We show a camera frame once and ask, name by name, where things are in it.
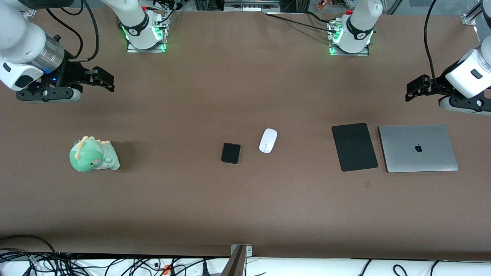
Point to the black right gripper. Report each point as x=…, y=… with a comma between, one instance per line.
x=71, y=71

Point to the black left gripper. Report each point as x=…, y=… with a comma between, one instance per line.
x=436, y=84

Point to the black smartphone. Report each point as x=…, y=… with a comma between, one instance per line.
x=231, y=153

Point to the white computer mouse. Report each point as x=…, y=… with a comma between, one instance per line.
x=268, y=140

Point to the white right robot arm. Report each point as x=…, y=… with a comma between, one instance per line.
x=19, y=38

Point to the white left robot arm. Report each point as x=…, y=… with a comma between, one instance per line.
x=470, y=71

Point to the black mouse pad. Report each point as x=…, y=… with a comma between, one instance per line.
x=355, y=147

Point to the silver closed laptop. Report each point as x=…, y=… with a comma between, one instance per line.
x=418, y=148

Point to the green dinosaur plush toy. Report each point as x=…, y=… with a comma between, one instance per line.
x=92, y=155

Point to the grey metal equipment box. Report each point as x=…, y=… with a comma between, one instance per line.
x=251, y=5

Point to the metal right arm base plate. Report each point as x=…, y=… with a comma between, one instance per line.
x=145, y=50

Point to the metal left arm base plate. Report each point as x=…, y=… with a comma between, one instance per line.
x=349, y=54

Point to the aluminium frame rail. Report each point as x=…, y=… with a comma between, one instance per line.
x=30, y=12
x=473, y=15

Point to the metal camera post bracket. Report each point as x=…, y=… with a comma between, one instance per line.
x=239, y=260

